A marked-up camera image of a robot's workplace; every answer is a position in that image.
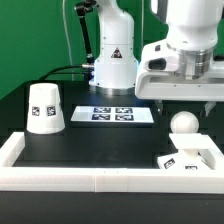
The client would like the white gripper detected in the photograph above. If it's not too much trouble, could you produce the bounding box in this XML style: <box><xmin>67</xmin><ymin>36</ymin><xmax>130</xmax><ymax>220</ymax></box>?
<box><xmin>135</xmin><ymin>72</ymin><xmax>224</xmax><ymax>117</ymax></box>

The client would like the white lamp bulb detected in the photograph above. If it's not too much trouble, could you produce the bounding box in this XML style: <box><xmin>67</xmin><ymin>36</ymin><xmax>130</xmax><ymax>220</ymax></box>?
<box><xmin>170</xmin><ymin>111</ymin><xmax>199</xmax><ymax>134</ymax></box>

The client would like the white lamp base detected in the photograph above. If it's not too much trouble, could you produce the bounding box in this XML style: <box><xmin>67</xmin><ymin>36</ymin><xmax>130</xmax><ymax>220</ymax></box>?
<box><xmin>157</xmin><ymin>133</ymin><xmax>210</xmax><ymax>171</ymax></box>

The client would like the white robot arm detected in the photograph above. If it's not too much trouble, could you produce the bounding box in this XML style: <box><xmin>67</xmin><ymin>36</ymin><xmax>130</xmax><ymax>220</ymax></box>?
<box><xmin>90</xmin><ymin>0</ymin><xmax>224</xmax><ymax>106</ymax></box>

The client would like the white lamp shade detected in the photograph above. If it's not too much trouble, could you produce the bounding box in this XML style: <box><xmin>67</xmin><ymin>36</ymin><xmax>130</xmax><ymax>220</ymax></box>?
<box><xmin>27</xmin><ymin>83</ymin><xmax>65</xmax><ymax>134</ymax></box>

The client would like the white marker tag plate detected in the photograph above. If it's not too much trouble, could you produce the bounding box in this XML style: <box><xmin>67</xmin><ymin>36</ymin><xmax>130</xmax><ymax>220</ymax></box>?
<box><xmin>71</xmin><ymin>106</ymin><xmax>154</xmax><ymax>124</ymax></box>

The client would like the white U-shaped fence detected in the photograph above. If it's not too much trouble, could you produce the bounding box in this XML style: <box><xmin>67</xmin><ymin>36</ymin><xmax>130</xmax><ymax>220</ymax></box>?
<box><xmin>0</xmin><ymin>132</ymin><xmax>224</xmax><ymax>194</ymax></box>

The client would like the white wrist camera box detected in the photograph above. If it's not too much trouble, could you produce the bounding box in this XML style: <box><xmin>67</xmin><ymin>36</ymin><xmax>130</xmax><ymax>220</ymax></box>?
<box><xmin>141</xmin><ymin>40</ymin><xmax>179</xmax><ymax>72</ymax></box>

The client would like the black cable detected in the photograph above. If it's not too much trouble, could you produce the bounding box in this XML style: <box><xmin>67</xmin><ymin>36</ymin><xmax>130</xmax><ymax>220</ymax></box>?
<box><xmin>38</xmin><ymin>64</ymin><xmax>96</xmax><ymax>82</ymax></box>

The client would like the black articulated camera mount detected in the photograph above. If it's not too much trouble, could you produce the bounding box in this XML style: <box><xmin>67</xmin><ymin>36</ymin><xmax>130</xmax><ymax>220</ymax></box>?
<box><xmin>74</xmin><ymin>0</ymin><xmax>96</xmax><ymax>64</ymax></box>

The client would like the grey hanging cable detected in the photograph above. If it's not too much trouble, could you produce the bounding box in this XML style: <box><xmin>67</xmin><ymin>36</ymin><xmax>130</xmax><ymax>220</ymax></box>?
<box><xmin>61</xmin><ymin>0</ymin><xmax>75</xmax><ymax>67</ymax></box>

